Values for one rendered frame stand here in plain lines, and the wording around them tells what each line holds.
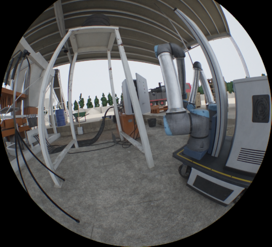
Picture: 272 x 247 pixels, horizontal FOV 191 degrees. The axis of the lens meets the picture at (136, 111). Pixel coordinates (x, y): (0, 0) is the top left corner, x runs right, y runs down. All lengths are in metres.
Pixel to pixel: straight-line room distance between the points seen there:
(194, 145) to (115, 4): 4.90
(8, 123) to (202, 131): 3.18
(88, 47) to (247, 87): 2.63
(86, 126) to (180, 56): 3.58
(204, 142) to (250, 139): 0.33
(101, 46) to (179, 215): 3.02
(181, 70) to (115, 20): 4.63
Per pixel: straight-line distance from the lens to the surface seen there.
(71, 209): 1.00
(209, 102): 1.18
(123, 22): 5.17
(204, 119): 0.56
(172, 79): 0.57
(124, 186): 0.95
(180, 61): 0.78
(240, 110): 0.53
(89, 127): 3.59
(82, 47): 2.49
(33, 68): 3.33
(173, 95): 0.54
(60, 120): 4.83
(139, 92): 1.13
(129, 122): 1.86
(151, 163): 1.05
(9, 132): 2.71
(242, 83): 0.53
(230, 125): 2.02
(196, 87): 1.06
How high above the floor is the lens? 0.76
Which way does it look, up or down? 3 degrees down
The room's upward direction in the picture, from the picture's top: 7 degrees counter-clockwise
